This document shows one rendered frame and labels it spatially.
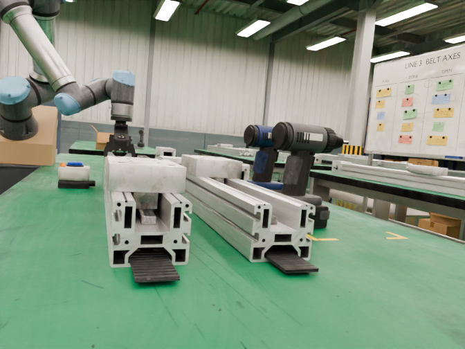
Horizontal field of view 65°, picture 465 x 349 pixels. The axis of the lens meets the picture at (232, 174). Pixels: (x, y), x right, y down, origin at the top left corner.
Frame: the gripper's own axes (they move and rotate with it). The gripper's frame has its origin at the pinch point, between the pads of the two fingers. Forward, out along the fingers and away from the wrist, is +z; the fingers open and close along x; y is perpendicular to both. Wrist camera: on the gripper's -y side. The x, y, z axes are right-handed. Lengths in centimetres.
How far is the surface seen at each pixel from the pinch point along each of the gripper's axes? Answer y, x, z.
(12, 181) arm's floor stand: 40, 39, 9
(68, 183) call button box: -20.0, 14.2, 0.6
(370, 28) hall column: 584, -568, -300
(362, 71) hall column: 584, -560, -202
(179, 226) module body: -84, -3, -3
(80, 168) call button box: -19.9, 11.4, -3.8
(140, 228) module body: -82, 2, -3
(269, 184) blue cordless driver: -43, -36, -5
